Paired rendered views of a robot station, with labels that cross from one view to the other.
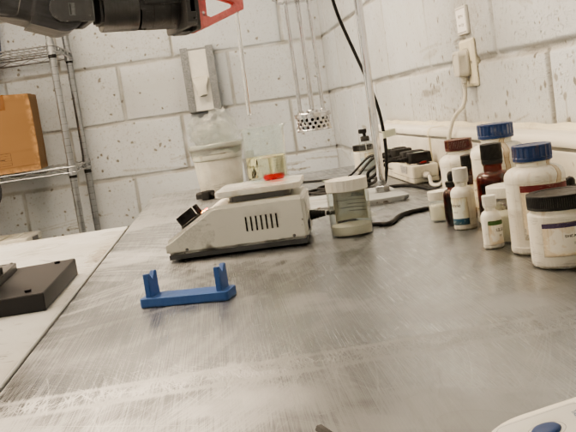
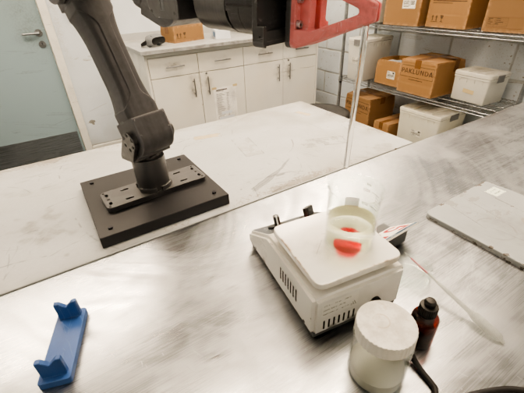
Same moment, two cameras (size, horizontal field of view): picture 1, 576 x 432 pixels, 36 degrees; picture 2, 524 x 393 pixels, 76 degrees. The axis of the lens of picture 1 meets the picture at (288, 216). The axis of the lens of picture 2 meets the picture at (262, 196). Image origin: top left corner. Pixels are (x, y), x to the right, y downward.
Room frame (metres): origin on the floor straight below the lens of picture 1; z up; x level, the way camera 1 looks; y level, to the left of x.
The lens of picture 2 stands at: (1.04, -0.22, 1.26)
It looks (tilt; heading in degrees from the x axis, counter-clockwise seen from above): 32 degrees down; 62
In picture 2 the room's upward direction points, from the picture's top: 2 degrees counter-clockwise
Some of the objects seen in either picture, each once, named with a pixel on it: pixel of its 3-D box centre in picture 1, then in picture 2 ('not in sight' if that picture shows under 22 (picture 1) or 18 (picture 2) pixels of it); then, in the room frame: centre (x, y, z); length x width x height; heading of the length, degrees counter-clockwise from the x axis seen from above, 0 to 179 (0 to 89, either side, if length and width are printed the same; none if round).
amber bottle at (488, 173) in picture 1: (495, 186); not in sight; (1.10, -0.26, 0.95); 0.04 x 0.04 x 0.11
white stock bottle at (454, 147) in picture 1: (462, 176); not in sight; (1.29, -0.26, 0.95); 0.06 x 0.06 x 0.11
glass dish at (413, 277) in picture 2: not in sight; (411, 270); (1.38, -0.01, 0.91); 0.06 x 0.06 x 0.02
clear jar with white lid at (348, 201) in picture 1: (349, 206); (380, 348); (1.24, -0.09, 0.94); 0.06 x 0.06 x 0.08
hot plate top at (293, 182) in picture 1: (261, 186); (333, 242); (1.27, 0.03, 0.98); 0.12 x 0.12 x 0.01; 85
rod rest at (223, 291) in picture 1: (186, 285); (61, 338); (0.94, 0.12, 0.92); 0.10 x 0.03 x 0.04; 76
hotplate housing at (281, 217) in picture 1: (247, 218); (320, 255); (1.27, 0.06, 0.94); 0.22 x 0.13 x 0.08; 85
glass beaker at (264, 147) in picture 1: (267, 154); (353, 217); (1.28, 0.02, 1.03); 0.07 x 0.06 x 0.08; 91
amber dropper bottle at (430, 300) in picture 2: not in sight; (424, 320); (1.31, -0.08, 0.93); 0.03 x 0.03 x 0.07
